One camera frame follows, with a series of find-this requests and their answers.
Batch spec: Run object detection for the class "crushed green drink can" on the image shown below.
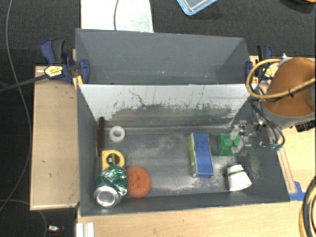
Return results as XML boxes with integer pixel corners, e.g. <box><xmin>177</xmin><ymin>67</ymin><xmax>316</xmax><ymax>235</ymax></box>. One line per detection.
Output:
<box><xmin>93</xmin><ymin>165</ymin><xmax>128</xmax><ymax>208</ymax></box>

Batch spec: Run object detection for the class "white ring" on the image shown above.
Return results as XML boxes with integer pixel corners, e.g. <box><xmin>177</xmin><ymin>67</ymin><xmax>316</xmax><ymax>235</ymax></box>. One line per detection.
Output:
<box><xmin>109</xmin><ymin>125</ymin><xmax>126</xmax><ymax>143</ymax></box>

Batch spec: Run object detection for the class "blue and green sponge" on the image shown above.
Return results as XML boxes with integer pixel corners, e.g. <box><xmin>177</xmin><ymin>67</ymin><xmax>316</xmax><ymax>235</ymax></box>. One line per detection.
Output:
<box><xmin>188</xmin><ymin>132</ymin><xmax>214</xmax><ymax>178</ymax></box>

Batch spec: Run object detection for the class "pale wood board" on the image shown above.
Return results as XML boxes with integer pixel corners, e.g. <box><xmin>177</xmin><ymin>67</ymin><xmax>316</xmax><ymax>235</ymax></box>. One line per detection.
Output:
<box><xmin>29</xmin><ymin>65</ymin><xmax>81</xmax><ymax>211</ymax></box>

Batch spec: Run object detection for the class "grey metal bin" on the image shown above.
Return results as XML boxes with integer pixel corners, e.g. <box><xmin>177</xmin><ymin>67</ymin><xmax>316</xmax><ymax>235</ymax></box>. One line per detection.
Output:
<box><xmin>75</xmin><ymin>28</ymin><xmax>291</xmax><ymax>217</ymax></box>

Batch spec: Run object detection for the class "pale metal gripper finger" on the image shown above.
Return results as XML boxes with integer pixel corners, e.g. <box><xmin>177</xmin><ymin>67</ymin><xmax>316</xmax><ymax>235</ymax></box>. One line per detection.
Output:
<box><xmin>231</xmin><ymin>135</ymin><xmax>251</xmax><ymax>155</ymax></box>
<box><xmin>230</xmin><ymin>120</ymin><xmax>248</xmax><ymax>140</ymax></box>

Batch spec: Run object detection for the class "white cup with dark stripe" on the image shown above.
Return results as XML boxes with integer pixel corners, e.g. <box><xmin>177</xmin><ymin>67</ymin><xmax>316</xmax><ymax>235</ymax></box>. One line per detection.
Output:
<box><xmin>226</xmin><ymin>164</ymin><xmax>253</xmax><ymax>192</ymax></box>

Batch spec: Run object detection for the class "orange round sponge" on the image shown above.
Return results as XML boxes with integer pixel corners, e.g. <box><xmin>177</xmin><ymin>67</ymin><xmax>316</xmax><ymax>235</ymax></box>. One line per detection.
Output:
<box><xmin>126</xmin><ymin>166</ymin><xmax>152</xmax><ymax>198</ymax></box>

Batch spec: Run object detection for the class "red-brown flat block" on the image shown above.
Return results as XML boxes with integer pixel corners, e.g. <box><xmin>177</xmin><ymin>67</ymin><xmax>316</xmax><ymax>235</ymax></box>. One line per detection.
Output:
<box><xmin>97</xmin><ymin>117</ymin><xmax>107</xmax><ymax>151</ymax></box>

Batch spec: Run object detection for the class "green toy block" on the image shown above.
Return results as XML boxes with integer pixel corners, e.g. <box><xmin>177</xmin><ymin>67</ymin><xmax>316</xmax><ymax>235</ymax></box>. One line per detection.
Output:
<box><xmin>217</xmin><ymin>133</ymin><xmax>244</xmax><ymax>157</ymax></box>

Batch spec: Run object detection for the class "yellow tape dispenser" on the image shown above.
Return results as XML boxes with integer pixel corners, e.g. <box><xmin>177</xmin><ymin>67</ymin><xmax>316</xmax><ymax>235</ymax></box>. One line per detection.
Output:
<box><xmin>100</xmin><ymin>149</ymin><xmax>126</xmax><ymax>172</ymax></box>

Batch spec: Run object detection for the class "black cylinder on white bracket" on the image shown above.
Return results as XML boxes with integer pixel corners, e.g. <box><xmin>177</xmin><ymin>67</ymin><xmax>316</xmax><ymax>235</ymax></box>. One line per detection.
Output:
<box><xmin>294</xmin><ymin>120</ymin><xmax>316</xmax><ymax>133</ymax></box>

